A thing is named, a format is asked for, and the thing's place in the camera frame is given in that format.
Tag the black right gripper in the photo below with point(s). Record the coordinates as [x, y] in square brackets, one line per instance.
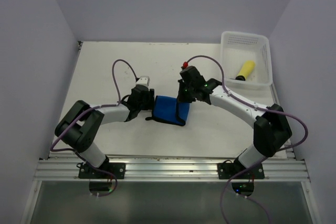
[181, 97]

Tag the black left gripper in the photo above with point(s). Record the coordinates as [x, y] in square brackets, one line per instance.
[149, 97]

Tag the blue towel dark trim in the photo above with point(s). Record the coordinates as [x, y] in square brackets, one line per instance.
[168, 110]

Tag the yellow towel black trim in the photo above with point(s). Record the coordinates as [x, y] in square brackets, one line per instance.
[245, 71]

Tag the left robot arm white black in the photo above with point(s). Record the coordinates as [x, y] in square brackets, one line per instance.
[78, 128]

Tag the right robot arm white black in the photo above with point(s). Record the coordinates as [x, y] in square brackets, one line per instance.
[270, 128]

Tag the white plastic basket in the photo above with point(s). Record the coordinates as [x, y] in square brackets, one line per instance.
[237, 49]

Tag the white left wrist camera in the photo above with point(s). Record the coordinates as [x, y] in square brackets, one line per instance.
[143, 81]

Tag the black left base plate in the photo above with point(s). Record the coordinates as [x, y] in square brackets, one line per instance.
[106, 171]

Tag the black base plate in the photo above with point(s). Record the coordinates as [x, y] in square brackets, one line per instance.
[228, 169]
[106, 171]

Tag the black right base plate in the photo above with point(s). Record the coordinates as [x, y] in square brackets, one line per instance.
[228, 169]

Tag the aluminium mounting rail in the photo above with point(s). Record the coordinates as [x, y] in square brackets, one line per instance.
[65, 167]

